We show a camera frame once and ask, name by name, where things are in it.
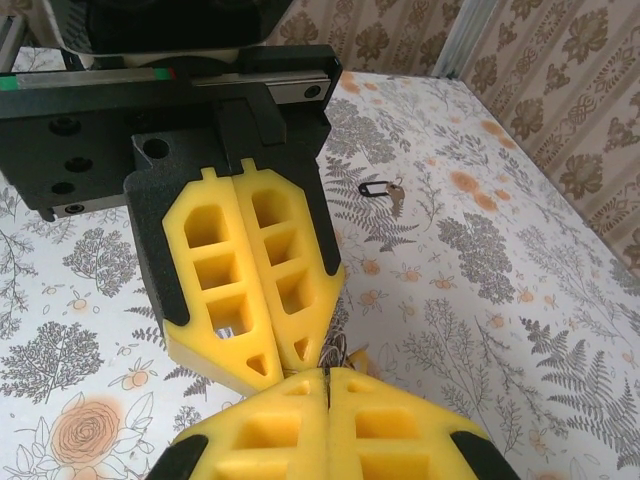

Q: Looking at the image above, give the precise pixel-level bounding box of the floral table cover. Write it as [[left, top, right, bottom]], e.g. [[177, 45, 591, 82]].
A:
[[0, 49, 640, 480]]

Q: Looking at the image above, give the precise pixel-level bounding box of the aluminium frame post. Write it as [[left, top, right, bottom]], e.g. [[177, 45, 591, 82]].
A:
[[432, 0, 479, 81]]

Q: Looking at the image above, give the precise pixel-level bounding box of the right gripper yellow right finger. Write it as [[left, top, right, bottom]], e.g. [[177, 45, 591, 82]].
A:
[[329, 367, 521, 480]]

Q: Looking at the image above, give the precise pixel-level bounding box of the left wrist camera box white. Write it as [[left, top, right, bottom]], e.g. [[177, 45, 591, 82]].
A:
[[37, 0, 296, 69]]

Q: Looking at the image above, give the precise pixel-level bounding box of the key with black tag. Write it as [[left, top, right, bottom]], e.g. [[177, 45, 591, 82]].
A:
[[357, 173, 410, 221]]

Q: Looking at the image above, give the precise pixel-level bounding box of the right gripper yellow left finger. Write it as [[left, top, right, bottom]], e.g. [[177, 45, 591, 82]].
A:
[[147, 368, 331, 480]]

